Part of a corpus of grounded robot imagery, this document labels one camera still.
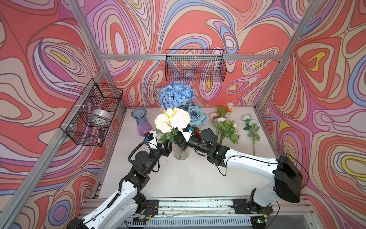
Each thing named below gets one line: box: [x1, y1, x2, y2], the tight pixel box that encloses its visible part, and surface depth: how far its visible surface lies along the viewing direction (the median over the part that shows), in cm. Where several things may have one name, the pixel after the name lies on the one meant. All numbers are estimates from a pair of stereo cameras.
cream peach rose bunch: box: [154, 107, 191, 144], surface depth 48 cm
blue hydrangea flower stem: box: [158, 82, 197, 111], surface depth 63 cm
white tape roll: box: [91, 108, 113, 121], surface depth 75 cm
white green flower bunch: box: [209, 112, 242, 145], surface depth 98 cm
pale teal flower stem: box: [242, 114, 261, 157], surface depth 107 cm
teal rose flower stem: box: [187, 105, 210, 128], surface depth 64 cm
